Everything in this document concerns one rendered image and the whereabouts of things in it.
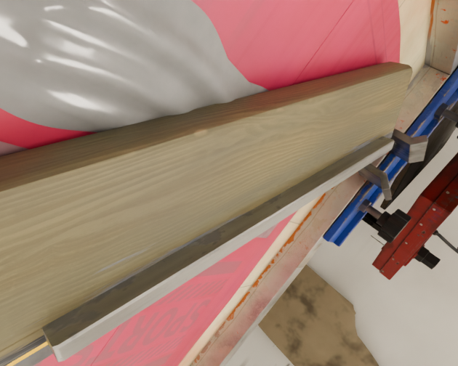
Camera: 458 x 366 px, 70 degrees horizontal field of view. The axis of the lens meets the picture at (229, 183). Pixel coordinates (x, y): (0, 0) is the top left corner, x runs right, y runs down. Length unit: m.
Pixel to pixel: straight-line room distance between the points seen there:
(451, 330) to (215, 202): 2.12
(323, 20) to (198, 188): 0.15
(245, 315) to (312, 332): 1.76
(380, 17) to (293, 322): 2.07
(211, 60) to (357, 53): 0.17
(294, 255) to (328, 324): 1.78
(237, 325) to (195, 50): 0.44
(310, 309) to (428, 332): 0.64
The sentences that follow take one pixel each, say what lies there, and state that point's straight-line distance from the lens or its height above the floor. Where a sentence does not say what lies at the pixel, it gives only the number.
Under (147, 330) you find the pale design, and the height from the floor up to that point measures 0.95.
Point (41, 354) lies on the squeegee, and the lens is 0.19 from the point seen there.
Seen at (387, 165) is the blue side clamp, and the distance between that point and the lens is 0.48.
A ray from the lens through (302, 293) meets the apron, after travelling 2.24.
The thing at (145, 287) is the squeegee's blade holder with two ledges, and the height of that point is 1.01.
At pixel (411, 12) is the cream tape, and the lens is 0.39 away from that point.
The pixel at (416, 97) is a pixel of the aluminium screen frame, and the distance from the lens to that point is 0.51.
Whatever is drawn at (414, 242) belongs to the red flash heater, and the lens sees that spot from 1.26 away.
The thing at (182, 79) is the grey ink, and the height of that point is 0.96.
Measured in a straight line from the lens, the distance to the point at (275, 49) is 0.22.
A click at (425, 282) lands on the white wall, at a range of 2.22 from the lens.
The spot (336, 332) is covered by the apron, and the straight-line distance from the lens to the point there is 2.25.
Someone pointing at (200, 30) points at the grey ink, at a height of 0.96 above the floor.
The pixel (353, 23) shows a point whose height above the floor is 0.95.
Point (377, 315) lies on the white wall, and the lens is 2.25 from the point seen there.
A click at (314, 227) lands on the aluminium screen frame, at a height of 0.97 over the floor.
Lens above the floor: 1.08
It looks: 28 degrees down
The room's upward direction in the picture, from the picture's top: 130 degrees clockwise
